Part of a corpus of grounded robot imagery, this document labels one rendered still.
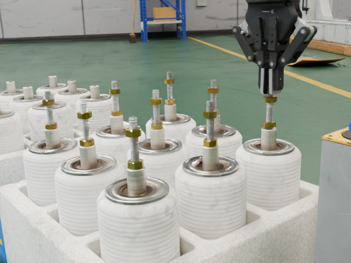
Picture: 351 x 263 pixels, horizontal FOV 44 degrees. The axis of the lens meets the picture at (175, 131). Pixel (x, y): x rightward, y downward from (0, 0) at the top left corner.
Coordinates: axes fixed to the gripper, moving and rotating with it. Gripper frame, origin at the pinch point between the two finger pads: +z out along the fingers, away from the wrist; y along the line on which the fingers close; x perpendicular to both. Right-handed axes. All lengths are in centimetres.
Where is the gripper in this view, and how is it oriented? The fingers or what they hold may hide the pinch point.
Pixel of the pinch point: (270, 80)
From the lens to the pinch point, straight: 64.4
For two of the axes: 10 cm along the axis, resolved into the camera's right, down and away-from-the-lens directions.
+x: 7.4, -2.1, 6.4
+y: 6.8, 1.8, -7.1
